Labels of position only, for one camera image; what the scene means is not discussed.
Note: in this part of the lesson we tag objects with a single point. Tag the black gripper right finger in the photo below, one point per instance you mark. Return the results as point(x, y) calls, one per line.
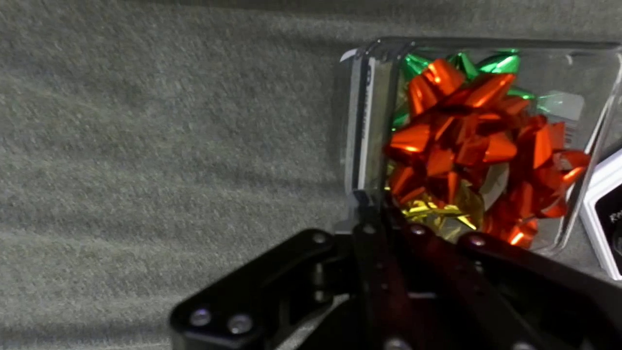
point(505, 298)

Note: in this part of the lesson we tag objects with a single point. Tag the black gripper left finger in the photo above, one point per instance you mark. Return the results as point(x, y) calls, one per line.
point(278, 292)

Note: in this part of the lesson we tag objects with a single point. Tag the clear plastic box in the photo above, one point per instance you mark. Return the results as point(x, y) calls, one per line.
point(365, 129)

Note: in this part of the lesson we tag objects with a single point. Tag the gold gift bow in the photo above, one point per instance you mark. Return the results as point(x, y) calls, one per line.
point(447, 215)

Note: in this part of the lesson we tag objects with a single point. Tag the small red gift bow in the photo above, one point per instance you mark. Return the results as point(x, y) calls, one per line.
point(540, 187)

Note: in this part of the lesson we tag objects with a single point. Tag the large red gift bow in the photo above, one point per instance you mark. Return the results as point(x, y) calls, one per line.
point(452, 143)

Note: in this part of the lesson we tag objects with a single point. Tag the grey cloth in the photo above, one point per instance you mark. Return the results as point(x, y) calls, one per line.
point(161, 162)

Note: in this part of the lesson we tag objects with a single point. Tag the green gift bow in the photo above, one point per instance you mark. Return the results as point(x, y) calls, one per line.
point(495, 63)

